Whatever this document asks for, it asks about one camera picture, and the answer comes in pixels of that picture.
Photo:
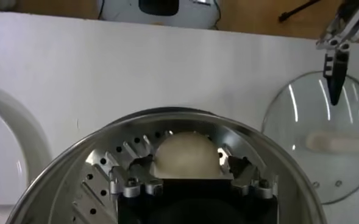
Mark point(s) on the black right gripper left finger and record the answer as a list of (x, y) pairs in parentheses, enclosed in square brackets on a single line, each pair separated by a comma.
[(130, 182)]

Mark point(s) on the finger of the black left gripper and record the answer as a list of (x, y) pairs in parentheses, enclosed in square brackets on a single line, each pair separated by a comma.
[(336, 79)]

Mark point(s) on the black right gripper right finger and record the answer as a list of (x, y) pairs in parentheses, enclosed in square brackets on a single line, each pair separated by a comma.
[(246, 176)]

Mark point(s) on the glass pot lid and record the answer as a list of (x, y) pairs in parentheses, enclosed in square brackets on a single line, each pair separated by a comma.
[(304, 128)]

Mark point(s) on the white steamed baozi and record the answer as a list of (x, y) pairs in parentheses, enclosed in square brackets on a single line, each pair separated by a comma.
[(186, 155)]

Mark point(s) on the stainless steel steamer basket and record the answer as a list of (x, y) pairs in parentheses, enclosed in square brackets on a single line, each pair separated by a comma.
[(75, 170)]

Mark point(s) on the white round plate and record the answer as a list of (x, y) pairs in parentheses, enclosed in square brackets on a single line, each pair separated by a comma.
[(5, 158)]

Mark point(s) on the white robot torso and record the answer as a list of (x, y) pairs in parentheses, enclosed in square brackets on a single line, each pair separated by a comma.
[(121, 15)]

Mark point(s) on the grey round floor object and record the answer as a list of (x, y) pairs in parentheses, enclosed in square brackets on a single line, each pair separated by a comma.
[(4, 3)]

